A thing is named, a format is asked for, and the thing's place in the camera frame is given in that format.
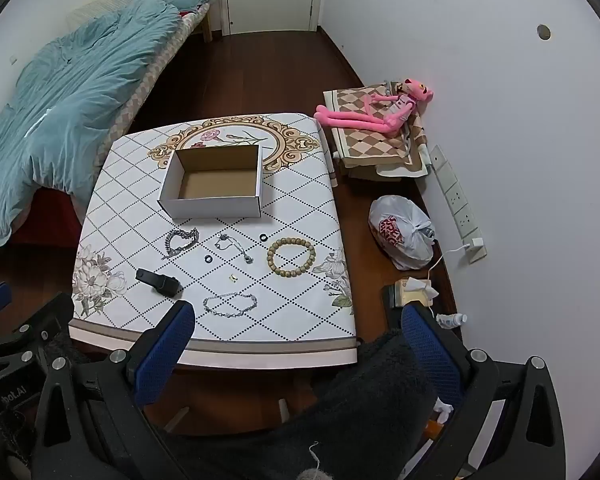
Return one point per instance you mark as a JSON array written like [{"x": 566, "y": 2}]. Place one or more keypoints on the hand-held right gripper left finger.
[{"x": 165, "y": 355}]

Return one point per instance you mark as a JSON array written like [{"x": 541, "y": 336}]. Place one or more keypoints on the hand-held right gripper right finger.
[{"x": 430, "y": 355}]

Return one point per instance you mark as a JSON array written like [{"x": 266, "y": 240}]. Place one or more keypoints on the black wristband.
[{"x": 157, "y": 282}]

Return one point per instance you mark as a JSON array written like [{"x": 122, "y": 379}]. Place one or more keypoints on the cardboard box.
[{"x": 210, "y": 195}]

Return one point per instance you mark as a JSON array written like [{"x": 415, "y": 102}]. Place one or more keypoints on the small white bottle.
[{"x": 450, "y": 321}]

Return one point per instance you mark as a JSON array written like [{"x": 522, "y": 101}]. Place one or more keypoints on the tissue box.
[{"x": 415, "y": 292}]

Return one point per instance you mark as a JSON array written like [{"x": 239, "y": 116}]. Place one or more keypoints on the white table leg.
[
  {"x": 283, "y": 409},
  {"x": 177, "y": 418}
]

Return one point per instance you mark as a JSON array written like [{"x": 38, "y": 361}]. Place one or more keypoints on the white charger plug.
[{"x": 476, "y": 245}]

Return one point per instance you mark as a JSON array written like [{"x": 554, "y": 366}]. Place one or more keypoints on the white plastic bag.
[{"x": 400, "y": 230}]

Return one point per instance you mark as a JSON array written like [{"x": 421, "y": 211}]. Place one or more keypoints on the white diamond floral tablecloth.
[{"x": 290, "y": 310}]

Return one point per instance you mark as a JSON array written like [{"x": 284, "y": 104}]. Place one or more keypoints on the white power strip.
[{"x": 455, "y": 195}]

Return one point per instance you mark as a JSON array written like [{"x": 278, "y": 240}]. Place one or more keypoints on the teal blue blanket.
[{"x": 70, "y": 110}]

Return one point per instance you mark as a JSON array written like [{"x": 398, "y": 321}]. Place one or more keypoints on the pink plush toy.
[{"x": 360, "y": 117}]

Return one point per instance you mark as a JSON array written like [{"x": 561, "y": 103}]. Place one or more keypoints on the bed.
[{"x": 145, "y": 85}]

